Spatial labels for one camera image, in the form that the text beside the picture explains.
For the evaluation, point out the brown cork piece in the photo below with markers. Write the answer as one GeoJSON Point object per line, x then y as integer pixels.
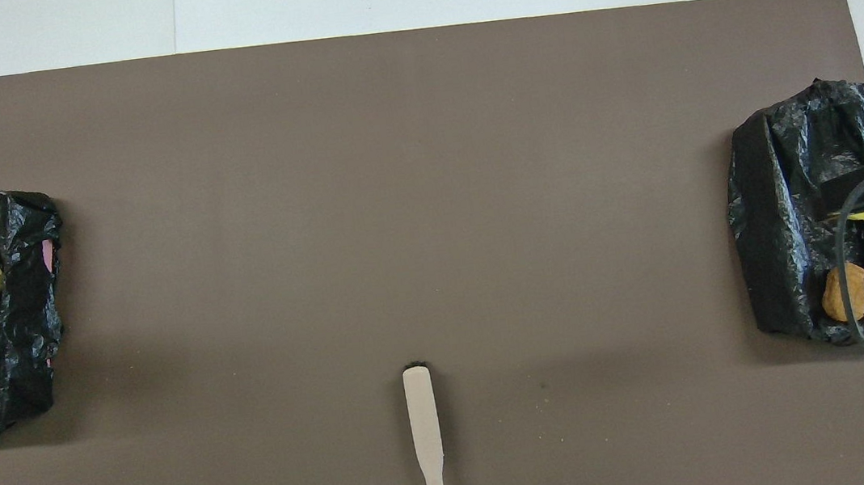
{"type": "Point", "coordinates": [841, 295]}

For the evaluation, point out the beige hand brush black bristles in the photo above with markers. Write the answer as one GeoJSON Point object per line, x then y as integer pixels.
{"type": "Point", "coordinates": [422, 414]}

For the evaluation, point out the large brown table mat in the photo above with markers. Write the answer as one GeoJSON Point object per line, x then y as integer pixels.
{"type": "Point", "coordinates": [426, 194]}

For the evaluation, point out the black bag lined bin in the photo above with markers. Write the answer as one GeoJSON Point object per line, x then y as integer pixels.
{"type": "Point", "coordinates": [783, 178]}

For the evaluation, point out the small curved yellow sponge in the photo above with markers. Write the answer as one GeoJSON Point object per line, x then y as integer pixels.
{"type": "Point", "coordinates": [860, 216]}

